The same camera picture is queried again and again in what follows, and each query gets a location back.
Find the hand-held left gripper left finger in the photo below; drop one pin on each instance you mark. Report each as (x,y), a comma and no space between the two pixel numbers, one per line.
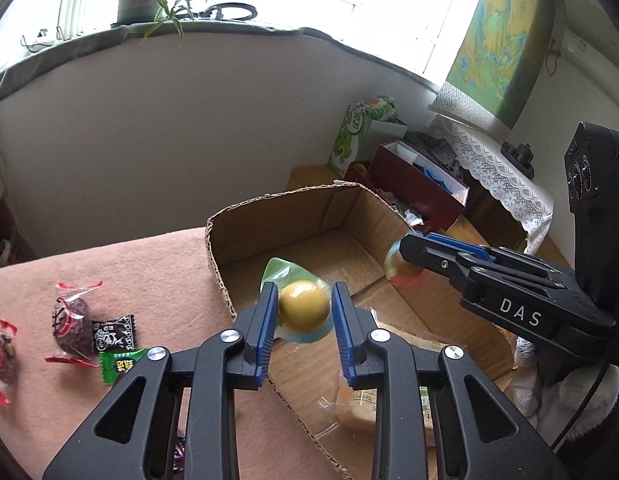
(269,330)

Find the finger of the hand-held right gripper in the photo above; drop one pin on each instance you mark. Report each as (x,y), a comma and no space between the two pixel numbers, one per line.
(464,245)
(429,260)

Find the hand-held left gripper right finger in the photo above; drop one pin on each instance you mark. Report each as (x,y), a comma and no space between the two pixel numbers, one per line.
(342,330)

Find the round candy clear wrapper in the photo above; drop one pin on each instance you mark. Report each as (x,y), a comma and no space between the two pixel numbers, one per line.
(392,265)

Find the yellow ball snack clear wrapper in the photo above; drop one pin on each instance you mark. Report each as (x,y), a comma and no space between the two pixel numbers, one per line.
(304,305)

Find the cardboard box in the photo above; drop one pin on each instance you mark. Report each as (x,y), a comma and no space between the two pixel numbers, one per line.
(299,220)

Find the black candy wrapper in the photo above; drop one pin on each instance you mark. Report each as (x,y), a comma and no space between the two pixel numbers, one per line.
(114,335)

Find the dark plum snack packet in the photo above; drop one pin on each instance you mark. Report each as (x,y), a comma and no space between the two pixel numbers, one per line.
(69,325)
(0,355)

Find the person's right forearm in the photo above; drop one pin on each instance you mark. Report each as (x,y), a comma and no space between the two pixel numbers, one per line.
(612,440)

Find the person's right hand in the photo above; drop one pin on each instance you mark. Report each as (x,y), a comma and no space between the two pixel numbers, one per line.
(584,392)

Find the dark red box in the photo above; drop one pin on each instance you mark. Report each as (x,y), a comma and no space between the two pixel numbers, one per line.
(414,180)

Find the bread packet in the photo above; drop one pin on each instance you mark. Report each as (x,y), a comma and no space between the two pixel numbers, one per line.
(359,410)

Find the white lace cloth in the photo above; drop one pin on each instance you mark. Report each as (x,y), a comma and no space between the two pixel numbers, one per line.
(494,165)

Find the dark patterned cloth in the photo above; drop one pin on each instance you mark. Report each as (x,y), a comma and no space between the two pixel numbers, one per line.
(434,150)

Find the dark teapot ornament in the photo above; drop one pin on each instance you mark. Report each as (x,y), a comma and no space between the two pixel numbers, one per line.
(519,157)

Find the green tissue box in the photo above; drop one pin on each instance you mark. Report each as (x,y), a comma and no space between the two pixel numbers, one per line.
(349,135)

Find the green candy wrapper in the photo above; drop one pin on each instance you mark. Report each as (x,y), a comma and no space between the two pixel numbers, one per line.
(117,362)

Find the grey green window sill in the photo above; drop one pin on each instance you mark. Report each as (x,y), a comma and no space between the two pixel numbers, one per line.
(89,40)

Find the potted plant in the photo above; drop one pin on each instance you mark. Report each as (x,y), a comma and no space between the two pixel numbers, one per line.
(139,2)

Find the wall scroll painting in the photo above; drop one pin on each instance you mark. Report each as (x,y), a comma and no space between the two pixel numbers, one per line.
(494,35)

